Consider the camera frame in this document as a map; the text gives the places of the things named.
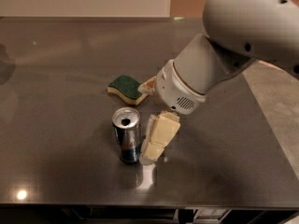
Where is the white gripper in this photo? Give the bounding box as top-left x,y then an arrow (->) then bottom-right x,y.
137,60 -> 206,165

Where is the redbull can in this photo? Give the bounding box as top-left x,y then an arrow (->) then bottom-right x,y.
112,107 -> 141,164

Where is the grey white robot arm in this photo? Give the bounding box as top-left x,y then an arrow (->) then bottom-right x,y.
138,0 -> 299,165

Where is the green yellow sponge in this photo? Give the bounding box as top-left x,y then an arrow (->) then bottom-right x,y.
107,75 -> 147,105

